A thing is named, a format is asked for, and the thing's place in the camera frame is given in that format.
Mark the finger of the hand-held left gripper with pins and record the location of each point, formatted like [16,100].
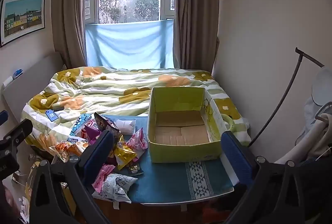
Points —
[2,117]
[20,132]

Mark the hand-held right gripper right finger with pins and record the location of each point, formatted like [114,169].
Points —
[233,157]

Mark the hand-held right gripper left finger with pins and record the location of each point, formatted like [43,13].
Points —
[101,151]

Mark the yellow snack packet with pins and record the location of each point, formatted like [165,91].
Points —
[124,155]

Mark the red white snack packet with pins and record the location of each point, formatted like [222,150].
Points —
[87,129]

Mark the bright pink snack packet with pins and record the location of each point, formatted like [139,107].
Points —
[102,177]

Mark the brown snack packet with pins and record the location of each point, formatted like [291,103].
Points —
[103,122]

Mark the plain white snack packet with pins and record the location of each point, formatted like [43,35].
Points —
[125,126]

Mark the orange white snack packet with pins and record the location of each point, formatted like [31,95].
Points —
[64,150]

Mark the pink white snack packet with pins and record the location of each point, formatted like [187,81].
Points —
[137,143]

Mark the small dark green packet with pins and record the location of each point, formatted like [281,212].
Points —
[134,169]

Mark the pale green snack packet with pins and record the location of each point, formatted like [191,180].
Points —
[116,187]

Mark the green cardboard box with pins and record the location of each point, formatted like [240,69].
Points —
[181,152]

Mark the blue tag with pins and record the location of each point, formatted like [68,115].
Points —
[51,115]

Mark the white small object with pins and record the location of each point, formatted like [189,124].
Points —
[7,81]

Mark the blue white small device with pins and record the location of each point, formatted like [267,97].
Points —
[17,74]

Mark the grey headboard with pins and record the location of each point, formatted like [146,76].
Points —
[33,76]

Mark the floral blanket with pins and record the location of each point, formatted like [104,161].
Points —
[103,91]

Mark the blue table mat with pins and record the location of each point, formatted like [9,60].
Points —
[168,180]

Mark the beige garment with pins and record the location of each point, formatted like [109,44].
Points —
[321,141]

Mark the framed picture of houses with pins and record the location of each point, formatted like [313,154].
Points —
[23,16]

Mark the light blue cloth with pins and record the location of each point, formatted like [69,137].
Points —
[129,42]

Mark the pale blue garment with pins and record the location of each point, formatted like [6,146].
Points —
[321,83]

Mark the brown curtain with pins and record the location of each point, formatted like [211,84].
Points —
[67,19]
[194,19]

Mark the black curved stand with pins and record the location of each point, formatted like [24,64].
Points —
[300,54]

